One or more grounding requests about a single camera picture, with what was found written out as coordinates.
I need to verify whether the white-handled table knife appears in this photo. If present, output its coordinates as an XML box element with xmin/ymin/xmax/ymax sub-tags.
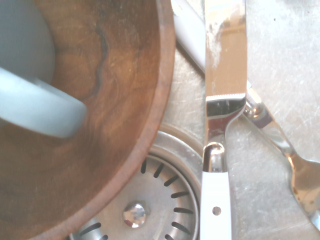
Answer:
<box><xmin>199</xmin><ymin>0</ymin><xmax>249</xmax><ymax>240</ymax></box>

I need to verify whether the metal sink drain strainer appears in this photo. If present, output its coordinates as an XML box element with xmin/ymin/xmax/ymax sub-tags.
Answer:
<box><xmin>68</xmin><ymin>130</ymin><xmax>204</xmax><ymax>240</ymax></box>

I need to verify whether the stainless steel double sink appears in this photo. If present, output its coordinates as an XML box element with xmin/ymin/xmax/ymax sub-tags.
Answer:
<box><xmin>68</xmin><ymin>0</ymin><xmax>320</xmax><ymax>240</ymax></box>

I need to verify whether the brown wooden bowl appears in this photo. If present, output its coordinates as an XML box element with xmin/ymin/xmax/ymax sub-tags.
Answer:
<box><xmin>0</xmin><ymin>0</ymin><xmax>177</xmax><ymax>240</ymax></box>

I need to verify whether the grey-blue ceramic mug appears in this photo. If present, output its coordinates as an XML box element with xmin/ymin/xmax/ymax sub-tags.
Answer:
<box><xmin>0</xmin><ymin>0</ymin><xmax>88</xmax><ymax>139</ymax></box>

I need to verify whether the white-handled metal fork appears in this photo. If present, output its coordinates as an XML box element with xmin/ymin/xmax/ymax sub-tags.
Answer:
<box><xmin>171</xmin><ymin>0</ymin><xmax>320</xmax><ymax>233</ymax></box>

